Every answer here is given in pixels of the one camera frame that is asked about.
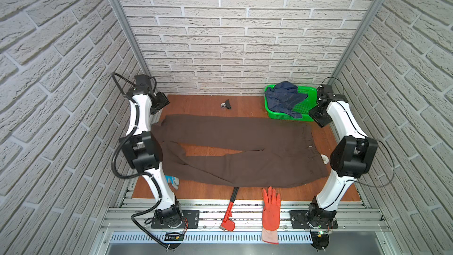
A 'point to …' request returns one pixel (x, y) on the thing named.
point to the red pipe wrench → (227, 224)
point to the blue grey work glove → (173, 180)
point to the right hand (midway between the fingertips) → (318, 118)
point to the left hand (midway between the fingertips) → (167, 99)
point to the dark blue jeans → (282, 97)
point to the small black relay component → (226, 104)
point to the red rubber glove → (271, 215)
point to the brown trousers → (289, 157)
